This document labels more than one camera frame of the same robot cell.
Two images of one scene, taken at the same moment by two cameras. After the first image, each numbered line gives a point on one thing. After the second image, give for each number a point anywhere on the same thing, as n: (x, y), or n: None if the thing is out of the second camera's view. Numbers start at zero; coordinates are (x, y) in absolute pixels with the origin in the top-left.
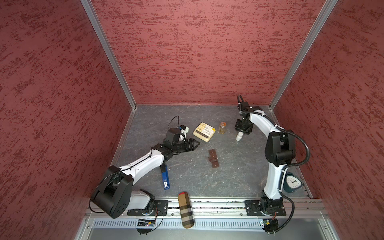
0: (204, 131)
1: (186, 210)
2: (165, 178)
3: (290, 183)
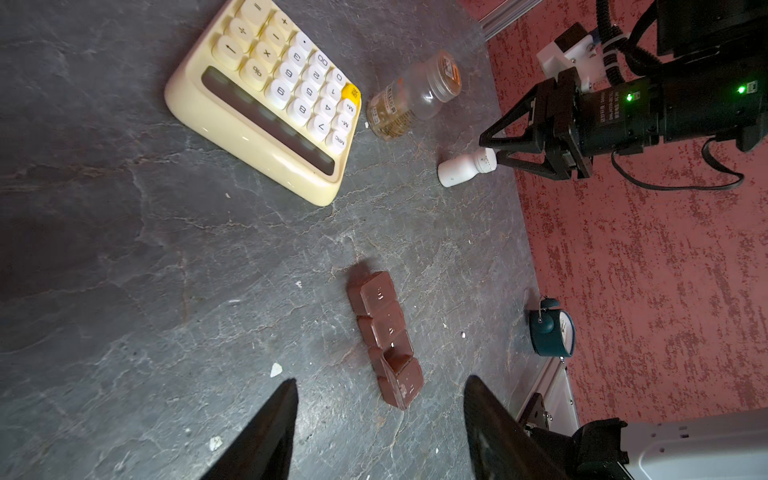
0: (256, 77)
1: None
2: None
3: (552, 329)
